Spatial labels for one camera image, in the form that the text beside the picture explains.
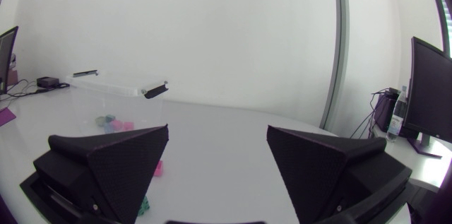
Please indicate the clear plastic container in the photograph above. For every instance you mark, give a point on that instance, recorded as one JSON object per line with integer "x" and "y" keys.
{"x": 116, "y": 104}

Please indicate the black power brick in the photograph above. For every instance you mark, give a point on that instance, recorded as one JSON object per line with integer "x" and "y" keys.
{"x": 47, "y": 82}

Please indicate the green toy brick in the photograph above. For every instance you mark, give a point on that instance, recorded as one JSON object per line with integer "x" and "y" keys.
{"x": 144, "y": 206}
{"x": 100, "y": 121}

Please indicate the pink toy brick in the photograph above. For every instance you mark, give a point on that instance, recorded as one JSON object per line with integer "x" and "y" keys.
{"x": 158, "y": 169}
{"x": 117, "y": 125}
{"x": 128, "y": 125}

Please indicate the blue toy brick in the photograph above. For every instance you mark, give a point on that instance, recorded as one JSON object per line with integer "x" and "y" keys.
{"x": 108, "y": 129}

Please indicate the dark mat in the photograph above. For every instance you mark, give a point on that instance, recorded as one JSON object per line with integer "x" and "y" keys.
{"x": 5, "y": 116}

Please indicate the dark screen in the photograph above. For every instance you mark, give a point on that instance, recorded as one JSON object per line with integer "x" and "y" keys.
{"x": 7, "y": 59}

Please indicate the dark monitor on stand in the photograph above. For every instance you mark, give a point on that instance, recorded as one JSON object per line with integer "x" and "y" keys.
{"x": 429, "y": 93}

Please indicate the dark box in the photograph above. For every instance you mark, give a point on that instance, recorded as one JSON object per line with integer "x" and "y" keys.
{"x": 384, "y": 111}

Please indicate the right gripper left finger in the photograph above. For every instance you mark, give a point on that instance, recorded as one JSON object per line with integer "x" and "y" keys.
{"x": 116, "y": 167}

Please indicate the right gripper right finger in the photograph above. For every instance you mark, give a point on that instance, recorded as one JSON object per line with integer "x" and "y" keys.
{"x": 318, "y": 171}

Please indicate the teal toy brick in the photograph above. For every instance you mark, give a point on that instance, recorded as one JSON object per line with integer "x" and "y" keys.
{"x": 110, "y": 117}

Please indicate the clear water bottle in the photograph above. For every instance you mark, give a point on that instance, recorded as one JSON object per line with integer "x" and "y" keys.
{"x": 397, "y": 114}

